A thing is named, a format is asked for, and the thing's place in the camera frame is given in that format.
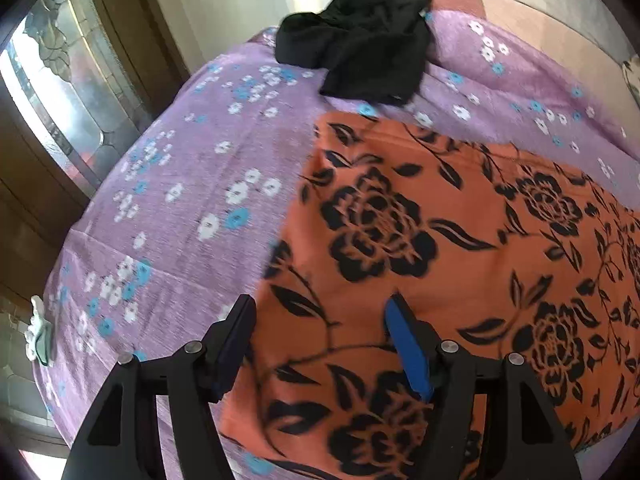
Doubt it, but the brown cream crumpled blanket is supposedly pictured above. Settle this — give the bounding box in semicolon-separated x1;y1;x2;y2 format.
622;54;640;100

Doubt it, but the white knitted glove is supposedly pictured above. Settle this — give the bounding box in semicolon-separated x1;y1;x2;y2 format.
24;295;53;366

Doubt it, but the black crumpled garment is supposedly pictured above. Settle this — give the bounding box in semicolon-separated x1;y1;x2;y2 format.
274;0;433;106

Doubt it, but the silver mirrored wardrobe door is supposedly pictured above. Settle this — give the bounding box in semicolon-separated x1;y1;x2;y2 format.
1;0;152;197

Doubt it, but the purple floral bedsheet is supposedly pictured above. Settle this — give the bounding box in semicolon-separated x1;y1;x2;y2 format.
34;10;639;479

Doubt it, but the brown wooden wardrobe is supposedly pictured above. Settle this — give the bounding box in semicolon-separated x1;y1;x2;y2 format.
1;0;189;457

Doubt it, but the orange black floral garment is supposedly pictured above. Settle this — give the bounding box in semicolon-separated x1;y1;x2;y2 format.
221;113;639;479

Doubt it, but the salmon pink mattress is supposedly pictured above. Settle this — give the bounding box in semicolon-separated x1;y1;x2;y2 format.
434;0;629;93

